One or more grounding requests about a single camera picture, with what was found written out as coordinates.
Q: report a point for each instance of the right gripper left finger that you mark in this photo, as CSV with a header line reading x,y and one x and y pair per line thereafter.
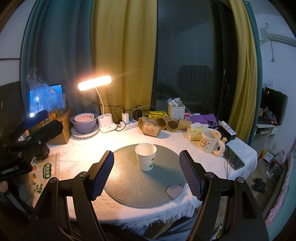
x,y
86,187

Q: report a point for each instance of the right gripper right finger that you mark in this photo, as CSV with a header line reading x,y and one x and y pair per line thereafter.
x,y
206,186

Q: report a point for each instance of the white paper cup green print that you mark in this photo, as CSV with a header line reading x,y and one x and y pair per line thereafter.
x,y
145,154

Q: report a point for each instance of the brown paper cup far right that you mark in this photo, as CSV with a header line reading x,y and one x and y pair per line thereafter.
x,y
183,124

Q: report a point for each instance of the brown paper cup middle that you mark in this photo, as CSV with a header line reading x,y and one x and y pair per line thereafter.
x,y
162,122

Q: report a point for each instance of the brown printed paper cup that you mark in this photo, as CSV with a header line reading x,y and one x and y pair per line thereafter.
x,y
151,129

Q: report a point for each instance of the brown paper cup far left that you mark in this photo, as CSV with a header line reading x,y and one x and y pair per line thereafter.
x,y
141,121

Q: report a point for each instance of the person's thumb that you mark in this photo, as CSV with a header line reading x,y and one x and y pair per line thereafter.
x,y
3,187

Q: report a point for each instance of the white textured tablecloth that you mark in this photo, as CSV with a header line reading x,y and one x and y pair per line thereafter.
x,y
79,154

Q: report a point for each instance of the wet wipes pack green label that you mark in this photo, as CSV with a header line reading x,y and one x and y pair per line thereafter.
x,y
42,172

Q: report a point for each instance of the black smartphone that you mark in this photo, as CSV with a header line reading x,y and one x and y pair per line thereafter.
x,y
233,159

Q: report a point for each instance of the round grey placemat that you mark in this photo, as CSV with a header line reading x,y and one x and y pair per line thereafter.
x,y
129,185

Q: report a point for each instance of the cream cartoon bear mug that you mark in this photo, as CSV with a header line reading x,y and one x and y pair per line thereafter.
x,y
210,142

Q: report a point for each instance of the black slippers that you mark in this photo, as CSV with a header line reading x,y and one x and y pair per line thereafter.
x,y
259,185

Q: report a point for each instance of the white scalloped plate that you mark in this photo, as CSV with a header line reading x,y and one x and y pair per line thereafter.
x,y
85,135

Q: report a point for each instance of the black box under tube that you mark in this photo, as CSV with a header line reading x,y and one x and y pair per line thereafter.
x,y
224,133

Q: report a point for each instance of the yellow tissue pack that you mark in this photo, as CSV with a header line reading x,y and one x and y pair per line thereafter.
x,y
194,131

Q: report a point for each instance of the purple bowl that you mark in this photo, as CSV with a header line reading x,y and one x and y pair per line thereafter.
x,y
84,127

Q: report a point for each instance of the clear plastic bag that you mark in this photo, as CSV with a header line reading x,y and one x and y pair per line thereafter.
x,y
34,81

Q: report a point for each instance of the tablet with blue screen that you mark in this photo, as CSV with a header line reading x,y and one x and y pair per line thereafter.
x,y
50,98

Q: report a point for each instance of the white desk lamp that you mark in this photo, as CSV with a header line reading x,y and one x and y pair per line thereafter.
x,y
105,120

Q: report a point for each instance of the purple folder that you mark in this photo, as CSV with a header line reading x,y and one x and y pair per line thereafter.
x,y
209,119

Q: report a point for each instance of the pink inner bowl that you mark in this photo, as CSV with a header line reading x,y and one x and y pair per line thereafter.
x,y
84,117

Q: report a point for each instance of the yellow curtain right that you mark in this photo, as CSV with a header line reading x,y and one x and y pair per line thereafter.
x,y
243,109

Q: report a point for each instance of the yellow curtain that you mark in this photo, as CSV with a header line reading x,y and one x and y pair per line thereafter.
x,y
243,109
124,47

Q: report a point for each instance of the white power strip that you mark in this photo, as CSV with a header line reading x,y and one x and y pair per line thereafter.
x,y
132,124

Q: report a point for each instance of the white usb charger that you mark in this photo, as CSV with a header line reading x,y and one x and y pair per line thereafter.
x,y
125,118

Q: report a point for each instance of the white woven basket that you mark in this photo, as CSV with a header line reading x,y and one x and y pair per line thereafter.
x,y
176,112

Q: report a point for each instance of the black power adapter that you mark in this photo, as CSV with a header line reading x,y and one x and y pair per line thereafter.
x,y
137,114

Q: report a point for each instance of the yellow snack bag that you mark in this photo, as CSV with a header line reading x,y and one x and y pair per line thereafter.
x,y
157,114

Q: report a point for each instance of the teal curtain left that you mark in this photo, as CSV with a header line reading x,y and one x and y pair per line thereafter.
x,y
57,43

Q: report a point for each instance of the yellow curtain left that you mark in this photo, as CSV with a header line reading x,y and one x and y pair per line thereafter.
x,y
124,47

